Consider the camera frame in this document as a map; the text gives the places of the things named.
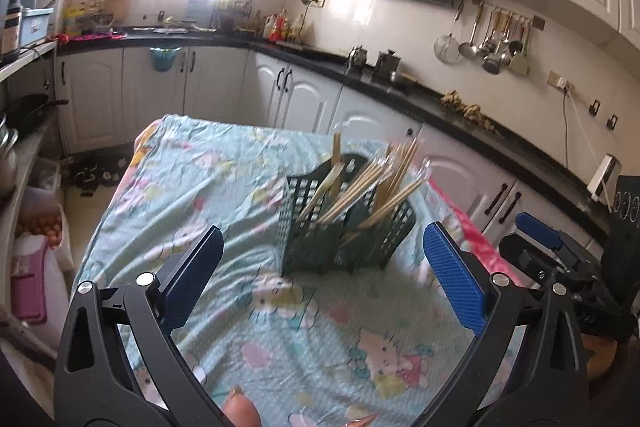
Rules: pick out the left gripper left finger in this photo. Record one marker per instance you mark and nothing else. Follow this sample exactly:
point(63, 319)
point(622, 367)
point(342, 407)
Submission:
point(183, 279)

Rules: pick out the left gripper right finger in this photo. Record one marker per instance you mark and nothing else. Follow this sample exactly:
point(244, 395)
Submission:
point(463, 278)

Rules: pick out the person's left hand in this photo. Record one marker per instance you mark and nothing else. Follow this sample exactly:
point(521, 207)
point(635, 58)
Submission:
point(242, 412)

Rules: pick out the Hello Kitty teal tablecloth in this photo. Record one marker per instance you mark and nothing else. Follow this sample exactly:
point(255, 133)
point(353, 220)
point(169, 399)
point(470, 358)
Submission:
point(331, 347)

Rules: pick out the chopstick bundle in basket right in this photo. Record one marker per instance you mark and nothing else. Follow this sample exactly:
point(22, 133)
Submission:
point(389, 178)

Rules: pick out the chopstick bundle in basket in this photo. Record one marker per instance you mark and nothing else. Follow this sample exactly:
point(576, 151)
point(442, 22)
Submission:
point(331, 178)
point(389, 178)

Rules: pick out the dark green utensil basket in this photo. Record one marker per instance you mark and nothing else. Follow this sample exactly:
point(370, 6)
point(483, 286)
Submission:
point(341, 244)

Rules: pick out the chopstick bundle in basket left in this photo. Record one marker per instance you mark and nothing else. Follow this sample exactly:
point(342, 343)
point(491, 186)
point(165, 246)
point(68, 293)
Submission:
point(331, 178)

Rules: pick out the brown rag on counter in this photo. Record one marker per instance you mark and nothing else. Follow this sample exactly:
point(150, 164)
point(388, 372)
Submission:
point(470, 112)

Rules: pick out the black pot on counter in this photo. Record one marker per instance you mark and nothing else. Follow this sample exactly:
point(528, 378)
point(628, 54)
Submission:
point(386, 65)

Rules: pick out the steel pots on shelf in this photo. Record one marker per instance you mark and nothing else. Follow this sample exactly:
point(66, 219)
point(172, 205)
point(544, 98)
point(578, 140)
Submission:
point(8, 161)

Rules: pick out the blue hanging bin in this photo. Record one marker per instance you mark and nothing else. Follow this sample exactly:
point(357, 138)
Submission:
point(163, 59)

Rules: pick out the steel kettle on counter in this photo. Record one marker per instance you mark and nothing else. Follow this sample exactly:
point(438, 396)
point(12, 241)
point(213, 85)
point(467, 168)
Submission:
point(357, 58)

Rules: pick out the red bottle on counter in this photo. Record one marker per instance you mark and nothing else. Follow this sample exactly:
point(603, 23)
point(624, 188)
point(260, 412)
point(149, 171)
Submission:
point(279, 27)

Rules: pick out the blue plastic box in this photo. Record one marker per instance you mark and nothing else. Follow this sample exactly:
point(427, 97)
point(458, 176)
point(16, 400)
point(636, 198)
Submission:
point(34, 25)

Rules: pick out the green spatula on wall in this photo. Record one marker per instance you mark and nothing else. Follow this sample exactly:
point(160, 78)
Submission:
point(519, 63)

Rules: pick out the steel ladle on wall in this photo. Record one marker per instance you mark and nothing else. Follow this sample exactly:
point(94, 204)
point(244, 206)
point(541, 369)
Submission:
point(468, 49)

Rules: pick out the wire strainer on wall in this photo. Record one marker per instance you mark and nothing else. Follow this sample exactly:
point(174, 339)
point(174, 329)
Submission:
point(446, 46)

